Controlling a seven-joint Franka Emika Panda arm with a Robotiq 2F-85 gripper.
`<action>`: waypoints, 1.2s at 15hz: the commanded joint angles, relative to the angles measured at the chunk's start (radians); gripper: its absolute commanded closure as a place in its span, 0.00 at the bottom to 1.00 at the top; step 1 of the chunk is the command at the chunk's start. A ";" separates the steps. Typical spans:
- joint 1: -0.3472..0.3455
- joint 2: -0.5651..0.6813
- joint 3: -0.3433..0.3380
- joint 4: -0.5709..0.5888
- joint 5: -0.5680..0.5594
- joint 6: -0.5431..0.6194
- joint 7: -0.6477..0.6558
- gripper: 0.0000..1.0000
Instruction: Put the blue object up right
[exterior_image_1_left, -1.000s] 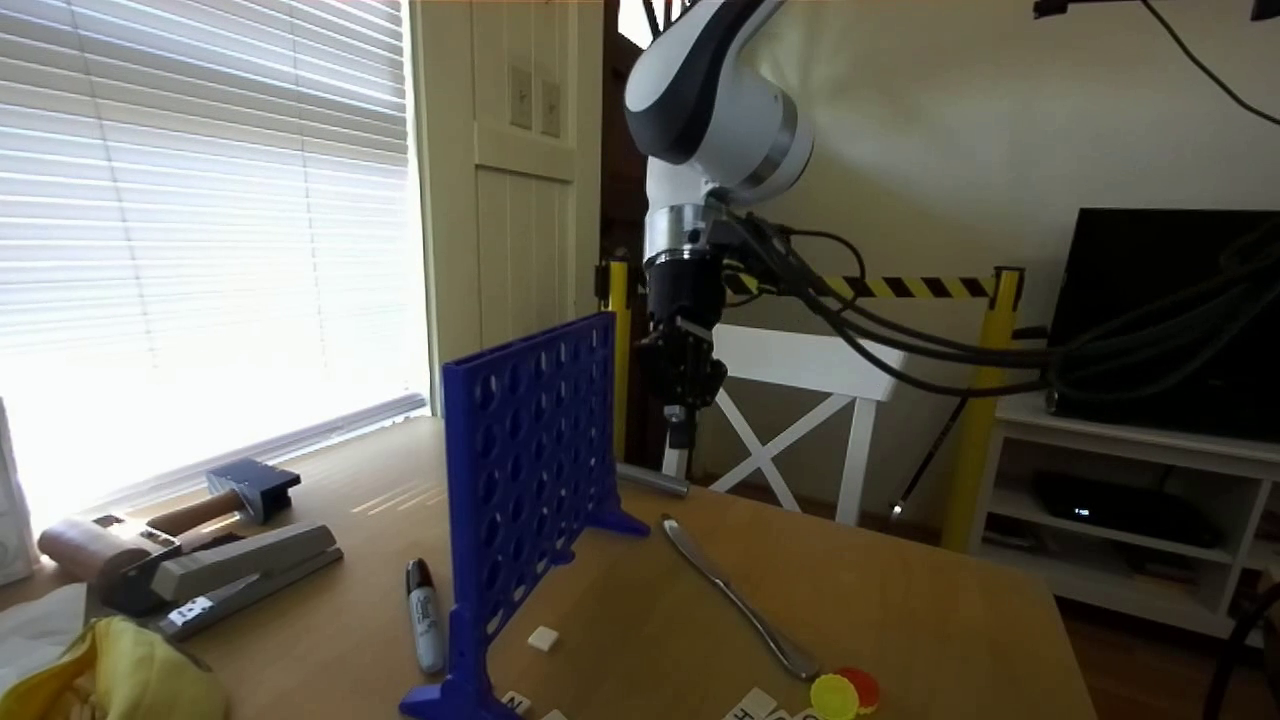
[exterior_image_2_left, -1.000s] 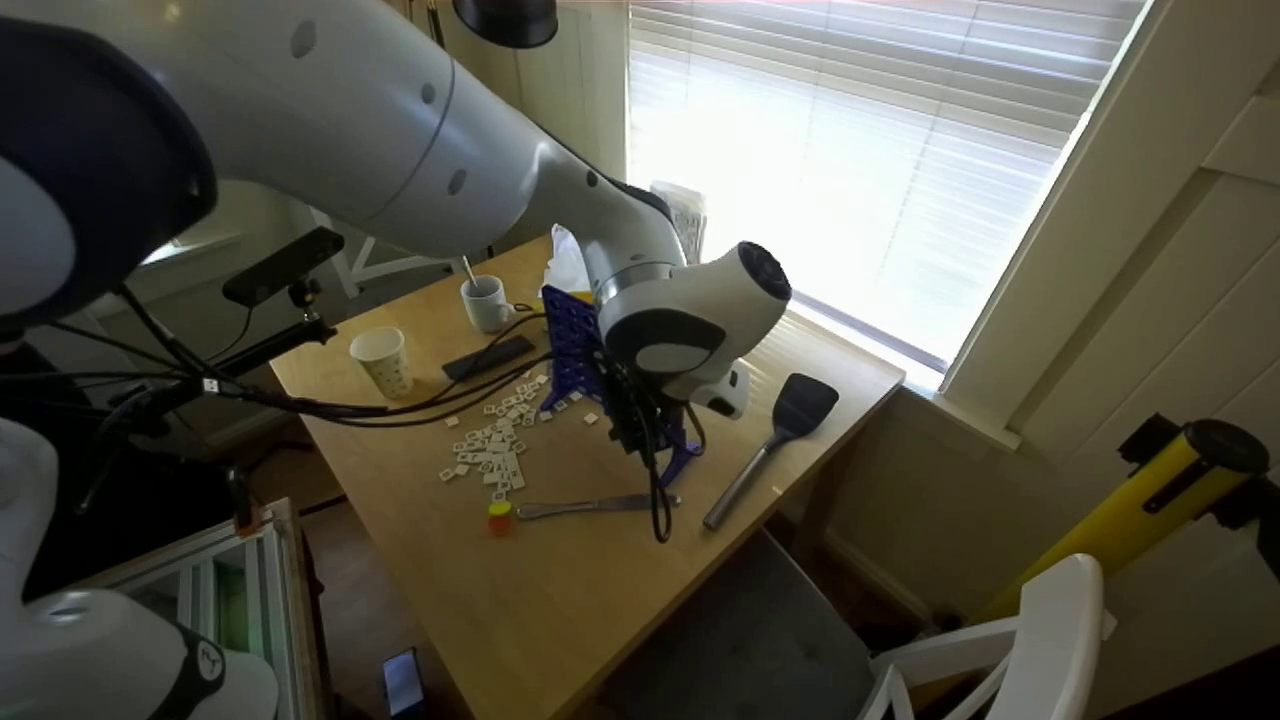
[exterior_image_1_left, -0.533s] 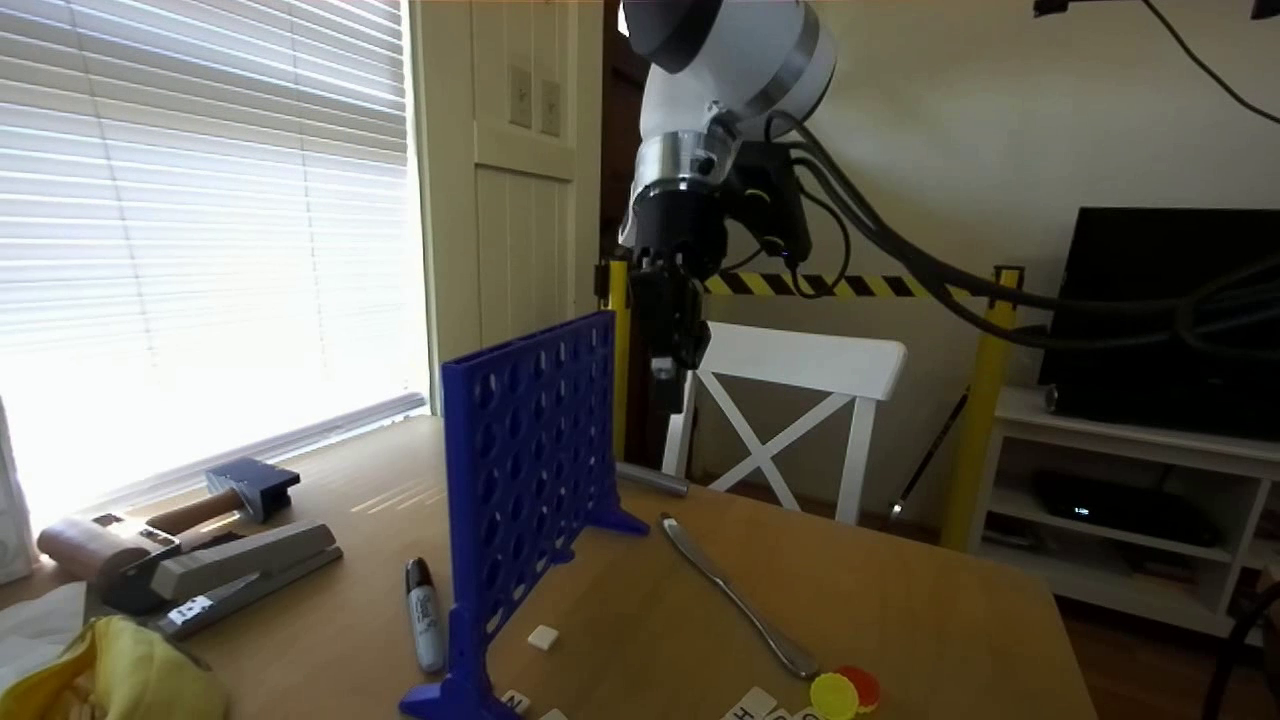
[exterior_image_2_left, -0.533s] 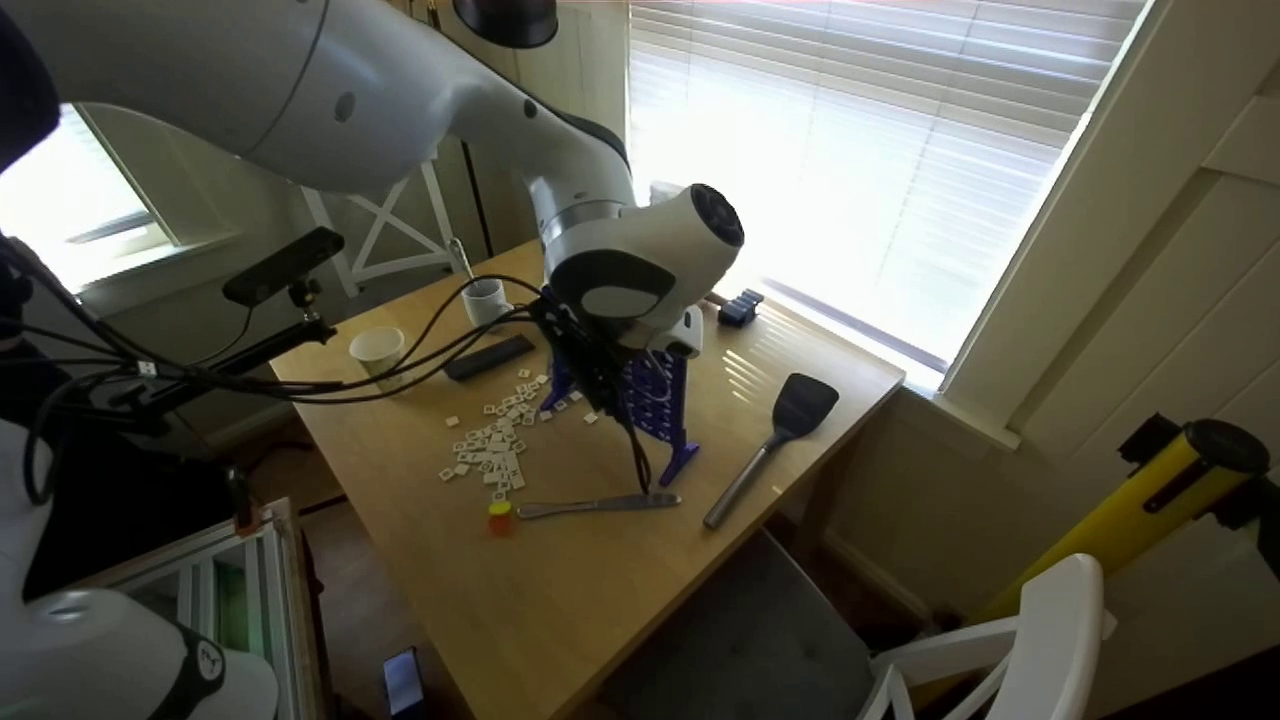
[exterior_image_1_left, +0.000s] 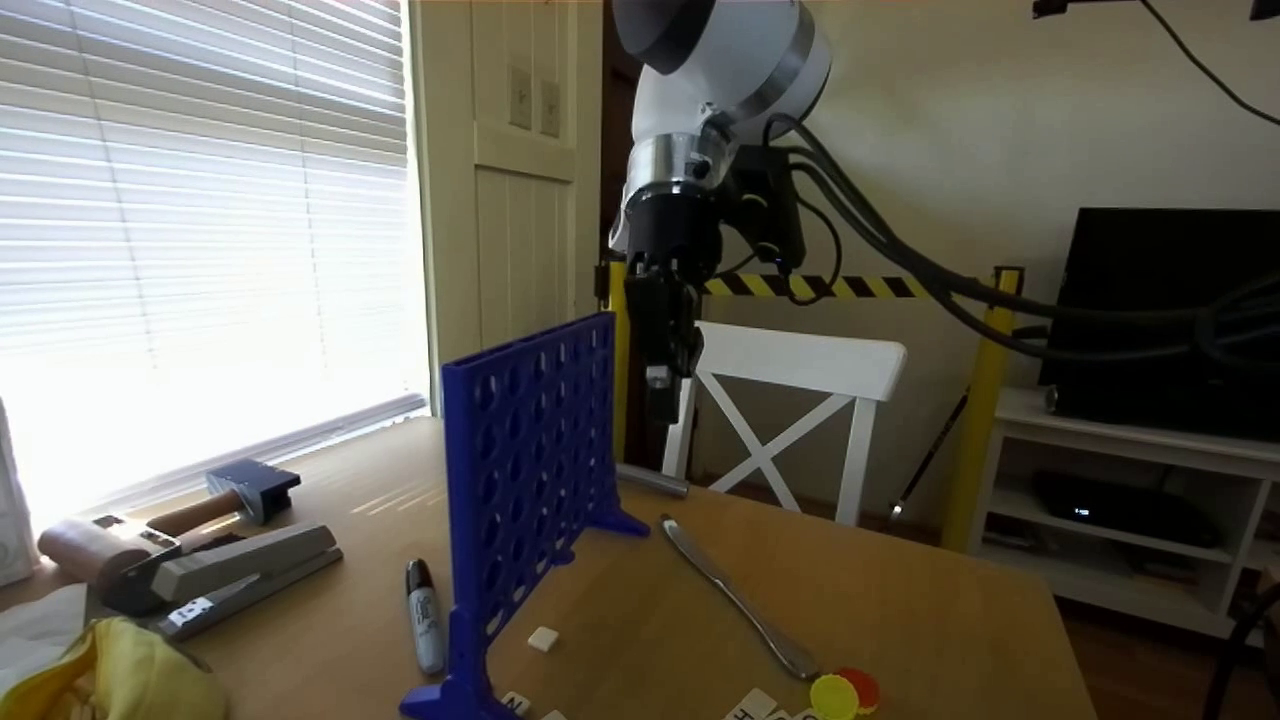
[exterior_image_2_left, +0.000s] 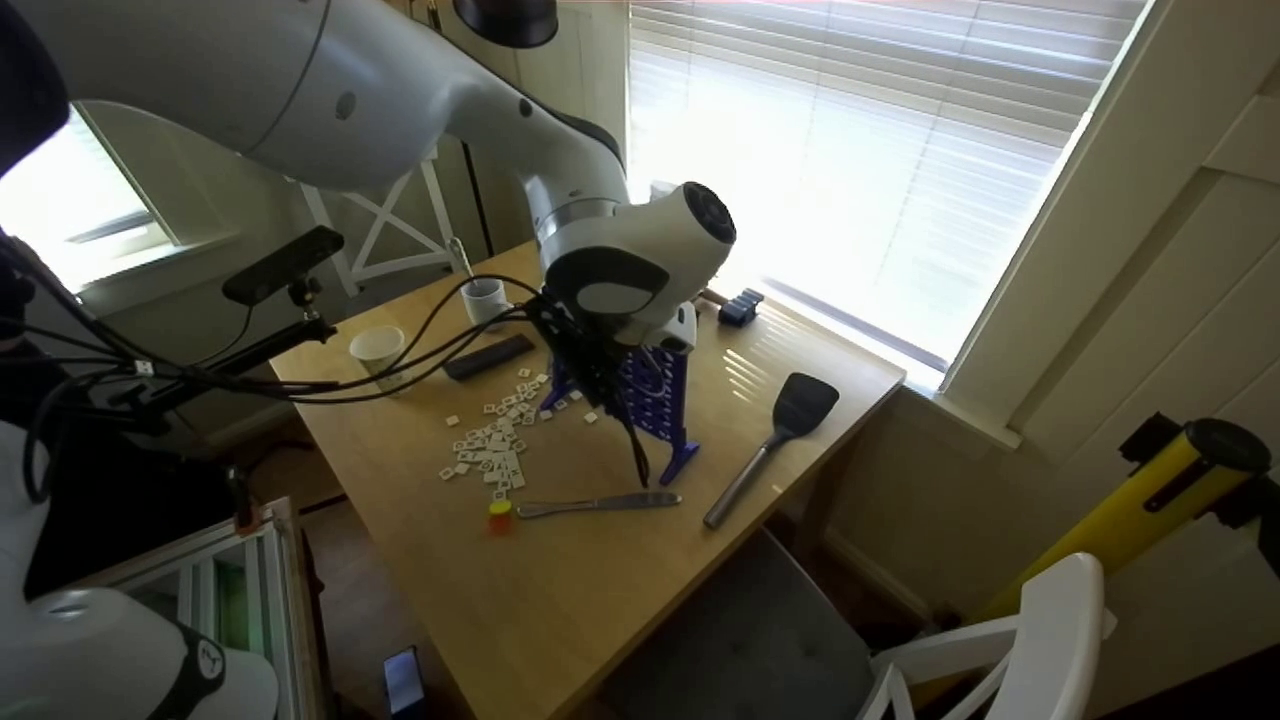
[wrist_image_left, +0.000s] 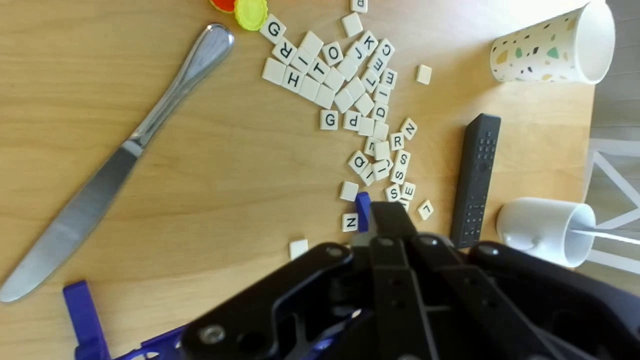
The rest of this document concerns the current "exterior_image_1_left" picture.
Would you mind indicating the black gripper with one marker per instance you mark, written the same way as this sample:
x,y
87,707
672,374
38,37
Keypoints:
x,y
672,234

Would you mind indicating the blue connect four grid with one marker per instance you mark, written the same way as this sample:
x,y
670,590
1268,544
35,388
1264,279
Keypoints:
x,y
532,440

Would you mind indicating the white wooden chair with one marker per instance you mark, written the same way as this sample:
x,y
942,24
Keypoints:
x,y
803,360

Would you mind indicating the yellow black caution belt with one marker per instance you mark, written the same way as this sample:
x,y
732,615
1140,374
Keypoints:
x,y
865,287

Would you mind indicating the black thin rod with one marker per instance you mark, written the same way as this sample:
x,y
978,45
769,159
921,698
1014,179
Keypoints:
x,y
933,455

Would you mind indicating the white letter tile O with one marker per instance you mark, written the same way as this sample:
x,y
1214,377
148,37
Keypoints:
x,y
540,637

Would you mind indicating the black marker pen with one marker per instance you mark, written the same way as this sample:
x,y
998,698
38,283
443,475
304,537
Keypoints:
x,y
425,621

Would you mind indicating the white letter tile G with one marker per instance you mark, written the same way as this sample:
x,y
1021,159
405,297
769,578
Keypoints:
x,y
754,707

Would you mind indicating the yellow game disc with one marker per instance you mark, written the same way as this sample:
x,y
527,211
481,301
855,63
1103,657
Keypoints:
x,y
835,698

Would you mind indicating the red game disc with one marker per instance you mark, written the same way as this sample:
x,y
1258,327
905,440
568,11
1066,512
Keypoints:
x,y
865,685

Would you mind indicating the white window blinds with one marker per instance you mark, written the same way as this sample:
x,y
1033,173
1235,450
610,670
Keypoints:
x,y
201,215

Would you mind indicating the black television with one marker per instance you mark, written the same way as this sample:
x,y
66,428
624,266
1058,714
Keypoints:
x,y
1146,384

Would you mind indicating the grey stapler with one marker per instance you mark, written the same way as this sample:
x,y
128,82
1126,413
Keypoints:
x,y
242,574

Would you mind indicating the black media box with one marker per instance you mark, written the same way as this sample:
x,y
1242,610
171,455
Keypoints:
x,y
1126,510

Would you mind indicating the white television stand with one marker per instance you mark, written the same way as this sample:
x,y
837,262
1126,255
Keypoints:
x,y
1133,586

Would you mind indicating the brown cylindrical roller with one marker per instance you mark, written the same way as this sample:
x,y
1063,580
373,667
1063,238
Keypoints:
x,y
87,555

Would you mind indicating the clear plastic container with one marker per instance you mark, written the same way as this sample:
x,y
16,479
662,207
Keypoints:
x,y
15,507

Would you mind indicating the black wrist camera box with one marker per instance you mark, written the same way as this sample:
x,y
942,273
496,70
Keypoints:
x,y
766,207

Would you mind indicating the white wall switch plate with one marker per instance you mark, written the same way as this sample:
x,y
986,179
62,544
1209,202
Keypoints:
x,y
549,109
521,96

